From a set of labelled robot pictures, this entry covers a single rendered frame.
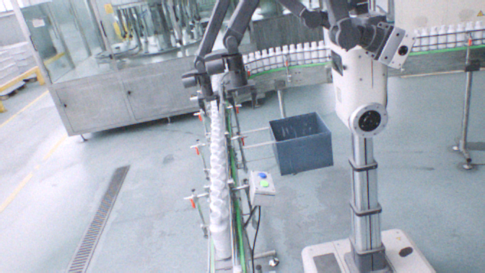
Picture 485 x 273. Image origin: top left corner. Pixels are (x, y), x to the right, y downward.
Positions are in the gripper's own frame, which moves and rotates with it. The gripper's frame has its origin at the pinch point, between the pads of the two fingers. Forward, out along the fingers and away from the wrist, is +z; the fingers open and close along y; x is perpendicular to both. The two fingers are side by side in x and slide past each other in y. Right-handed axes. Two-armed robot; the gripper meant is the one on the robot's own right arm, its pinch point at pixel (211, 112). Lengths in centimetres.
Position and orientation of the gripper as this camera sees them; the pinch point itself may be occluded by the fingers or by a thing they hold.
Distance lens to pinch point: 175.6
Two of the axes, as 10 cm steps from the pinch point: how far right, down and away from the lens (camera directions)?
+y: -9.8, 2.0, 0.1
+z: 1.8, 8.9, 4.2
